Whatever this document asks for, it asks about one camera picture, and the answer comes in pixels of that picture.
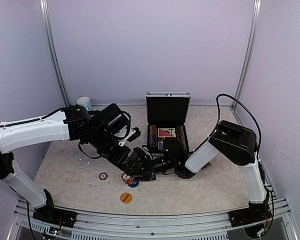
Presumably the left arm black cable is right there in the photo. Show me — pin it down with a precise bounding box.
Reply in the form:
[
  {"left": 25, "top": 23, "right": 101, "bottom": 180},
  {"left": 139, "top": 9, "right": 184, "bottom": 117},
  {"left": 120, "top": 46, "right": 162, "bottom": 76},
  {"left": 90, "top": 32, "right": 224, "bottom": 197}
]
[{"left": 4, "top": 107, "right": 70, "bottom": 126}]

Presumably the clear round disc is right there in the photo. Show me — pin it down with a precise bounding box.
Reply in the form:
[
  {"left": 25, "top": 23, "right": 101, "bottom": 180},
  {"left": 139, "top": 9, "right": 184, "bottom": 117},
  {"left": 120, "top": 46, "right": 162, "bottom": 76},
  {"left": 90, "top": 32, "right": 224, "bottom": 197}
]
[{"left": 76, "top": 157, "right": 90, "bottom": 169}]

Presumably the light blue mug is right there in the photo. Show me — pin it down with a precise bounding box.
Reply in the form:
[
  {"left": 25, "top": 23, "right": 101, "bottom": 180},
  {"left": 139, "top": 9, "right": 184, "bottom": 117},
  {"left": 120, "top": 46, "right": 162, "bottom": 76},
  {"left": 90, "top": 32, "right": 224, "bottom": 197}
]
[{"left": 76, "top": 96, "right": 93, "bottom": 111}]

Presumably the brown chip row in case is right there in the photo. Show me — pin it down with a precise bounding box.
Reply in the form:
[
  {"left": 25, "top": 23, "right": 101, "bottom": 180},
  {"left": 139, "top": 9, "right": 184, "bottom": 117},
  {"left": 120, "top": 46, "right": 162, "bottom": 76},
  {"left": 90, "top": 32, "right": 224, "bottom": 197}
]
[{"left": 176, "top": 125, "right": 186, "bottom": 149}]

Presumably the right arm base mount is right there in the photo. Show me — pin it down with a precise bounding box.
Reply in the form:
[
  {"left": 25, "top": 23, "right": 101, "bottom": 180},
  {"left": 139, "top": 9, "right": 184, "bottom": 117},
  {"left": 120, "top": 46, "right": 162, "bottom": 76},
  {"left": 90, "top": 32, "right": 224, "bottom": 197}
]
[{"left": 228, "top": 208, "right": 272, "bottom": 227}]

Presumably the red playing card deck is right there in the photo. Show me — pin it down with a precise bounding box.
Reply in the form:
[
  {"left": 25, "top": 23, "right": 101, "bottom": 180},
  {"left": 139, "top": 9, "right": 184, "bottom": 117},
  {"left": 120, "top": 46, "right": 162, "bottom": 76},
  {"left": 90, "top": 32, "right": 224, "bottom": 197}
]
[{"left": 158, "top": 128, "right": 176, "bottom": 139}]

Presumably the red yellow chip row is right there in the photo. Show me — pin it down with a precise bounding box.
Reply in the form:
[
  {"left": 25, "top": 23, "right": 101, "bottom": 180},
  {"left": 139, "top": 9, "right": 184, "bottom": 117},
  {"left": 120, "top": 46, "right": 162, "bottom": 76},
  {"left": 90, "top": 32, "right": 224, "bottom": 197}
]
[{"left": 149, "top": 125, "right": 158, "bottom": 136}]

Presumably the right aluminium post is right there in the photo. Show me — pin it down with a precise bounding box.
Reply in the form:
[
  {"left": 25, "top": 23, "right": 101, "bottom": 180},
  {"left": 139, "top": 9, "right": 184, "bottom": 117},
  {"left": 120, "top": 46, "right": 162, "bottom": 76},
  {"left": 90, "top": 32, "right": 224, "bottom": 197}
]
[{"left": 235, "top": 0, "right": 261, "bottom": 100}]

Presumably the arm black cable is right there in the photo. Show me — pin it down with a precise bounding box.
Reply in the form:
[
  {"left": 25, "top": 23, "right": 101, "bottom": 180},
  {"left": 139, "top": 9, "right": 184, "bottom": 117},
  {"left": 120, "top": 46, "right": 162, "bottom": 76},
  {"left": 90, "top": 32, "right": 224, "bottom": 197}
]
[
  {"left": 4, "top": 107, "right": 70, "bottom": 126},
  {"left": 216, "top": 93, "right": 263, "bottom": 156}
]

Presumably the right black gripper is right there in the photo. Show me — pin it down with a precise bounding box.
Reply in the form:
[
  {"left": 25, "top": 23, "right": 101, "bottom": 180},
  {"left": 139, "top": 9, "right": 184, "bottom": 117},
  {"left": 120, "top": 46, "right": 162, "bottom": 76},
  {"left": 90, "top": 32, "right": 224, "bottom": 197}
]
[{"left": 127, "top": 154, "right": 176, "bottom": 180}]

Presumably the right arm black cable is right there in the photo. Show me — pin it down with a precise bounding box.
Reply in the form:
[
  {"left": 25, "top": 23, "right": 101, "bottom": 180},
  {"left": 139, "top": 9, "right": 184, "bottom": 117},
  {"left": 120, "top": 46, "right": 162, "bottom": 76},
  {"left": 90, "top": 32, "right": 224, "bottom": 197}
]
[{"left": 216, "top": 93, "right": 263, "bottom": 156}]

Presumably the aluminium post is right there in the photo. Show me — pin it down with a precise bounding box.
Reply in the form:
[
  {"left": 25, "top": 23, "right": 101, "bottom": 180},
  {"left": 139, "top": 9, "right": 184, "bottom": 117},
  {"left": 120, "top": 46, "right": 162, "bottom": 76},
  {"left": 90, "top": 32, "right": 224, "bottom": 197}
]
[
  {"left": 40, "top": 0, "right": 71, "bottom": 107},
  {"left": 235, "top": 0, "right": 261, "bottom": 100}
]

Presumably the aluminium front rail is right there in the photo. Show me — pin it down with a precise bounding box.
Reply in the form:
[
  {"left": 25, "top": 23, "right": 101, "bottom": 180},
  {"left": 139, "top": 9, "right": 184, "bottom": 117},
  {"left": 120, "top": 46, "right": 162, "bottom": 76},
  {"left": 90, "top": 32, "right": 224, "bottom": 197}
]
[{"left": 9, "top": 197, "right": 298, "bottom": 240}]

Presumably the left aluminium post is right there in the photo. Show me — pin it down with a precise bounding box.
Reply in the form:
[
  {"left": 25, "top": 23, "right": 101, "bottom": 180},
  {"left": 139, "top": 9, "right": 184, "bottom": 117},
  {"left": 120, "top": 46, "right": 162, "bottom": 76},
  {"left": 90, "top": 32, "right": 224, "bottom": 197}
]
[{"left": 40, "top": 0, "right": 71, "bottom": 107}]

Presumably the orange poker chip stack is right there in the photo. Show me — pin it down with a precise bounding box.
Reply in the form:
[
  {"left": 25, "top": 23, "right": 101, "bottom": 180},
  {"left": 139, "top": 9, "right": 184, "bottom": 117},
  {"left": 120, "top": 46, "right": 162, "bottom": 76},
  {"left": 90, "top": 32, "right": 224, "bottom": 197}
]
[{"left": 121, "top": 173, "right": 135, "bottom": 185}]

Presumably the orange big blind button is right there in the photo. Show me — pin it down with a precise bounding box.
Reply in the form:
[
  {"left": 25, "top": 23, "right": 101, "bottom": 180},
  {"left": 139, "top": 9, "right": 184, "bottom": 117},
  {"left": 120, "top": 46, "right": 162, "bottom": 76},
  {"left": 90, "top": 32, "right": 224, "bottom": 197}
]
[{"left": 120, "top": 192, "right": 133, "bottom": 204}]

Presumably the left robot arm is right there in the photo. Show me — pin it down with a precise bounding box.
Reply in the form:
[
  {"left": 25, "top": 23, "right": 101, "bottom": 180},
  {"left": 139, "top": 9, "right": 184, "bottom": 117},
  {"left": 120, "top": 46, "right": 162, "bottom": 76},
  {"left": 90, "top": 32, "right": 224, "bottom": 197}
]
[{"left": 0, "top": 103, "right": 140, "bottom": 223}]

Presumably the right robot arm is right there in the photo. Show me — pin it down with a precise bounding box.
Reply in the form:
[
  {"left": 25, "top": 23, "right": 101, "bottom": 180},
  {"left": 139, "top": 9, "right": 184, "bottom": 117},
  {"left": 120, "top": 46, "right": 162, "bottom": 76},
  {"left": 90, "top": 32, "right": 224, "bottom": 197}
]
[{"left": 125, "top": 120, "right": 269, "bottom": 222}]

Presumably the purple chip row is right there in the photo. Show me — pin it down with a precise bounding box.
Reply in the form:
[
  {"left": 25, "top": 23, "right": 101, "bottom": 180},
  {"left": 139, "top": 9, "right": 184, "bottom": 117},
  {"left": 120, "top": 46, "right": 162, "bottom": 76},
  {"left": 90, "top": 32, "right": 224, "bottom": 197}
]
[{"left": 149, "top": 134, "right": 157, "bottom": 148}]

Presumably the aluminium poker case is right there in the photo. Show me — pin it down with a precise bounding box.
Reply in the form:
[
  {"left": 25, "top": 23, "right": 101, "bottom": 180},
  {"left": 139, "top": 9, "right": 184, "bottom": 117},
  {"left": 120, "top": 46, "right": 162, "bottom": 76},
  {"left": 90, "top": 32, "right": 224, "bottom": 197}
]
[{"left": 146, "top": 91, "right": 191, "bottom": 154}]

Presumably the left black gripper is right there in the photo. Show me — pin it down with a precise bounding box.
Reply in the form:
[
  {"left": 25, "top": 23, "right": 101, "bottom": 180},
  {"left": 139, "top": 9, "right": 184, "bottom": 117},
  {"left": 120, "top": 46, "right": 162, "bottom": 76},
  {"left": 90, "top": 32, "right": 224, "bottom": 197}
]
[{"left": 89, "top": 127, "right": 140, "bottom": 173}]

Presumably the blue small blind button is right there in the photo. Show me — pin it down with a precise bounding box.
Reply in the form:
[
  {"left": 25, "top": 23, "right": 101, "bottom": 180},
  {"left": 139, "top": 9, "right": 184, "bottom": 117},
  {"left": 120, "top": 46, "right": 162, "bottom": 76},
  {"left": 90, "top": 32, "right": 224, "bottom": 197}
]
[{"left": 128, "top": 180, "right": 139, "bottom": 188}]

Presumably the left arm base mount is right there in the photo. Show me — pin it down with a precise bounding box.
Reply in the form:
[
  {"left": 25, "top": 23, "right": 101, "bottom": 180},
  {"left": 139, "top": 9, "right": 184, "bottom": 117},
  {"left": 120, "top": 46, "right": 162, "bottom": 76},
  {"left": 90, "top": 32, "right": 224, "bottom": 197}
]
[{"left": 33, "top": 206, "right": 77, "bottom": 228}]

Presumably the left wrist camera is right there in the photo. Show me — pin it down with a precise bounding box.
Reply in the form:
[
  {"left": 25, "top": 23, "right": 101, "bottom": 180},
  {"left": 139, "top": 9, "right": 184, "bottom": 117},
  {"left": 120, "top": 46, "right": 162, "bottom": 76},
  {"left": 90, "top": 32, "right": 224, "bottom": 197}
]
[{"left": 115, "top": 127, "right": 141, "bottom": 147}]

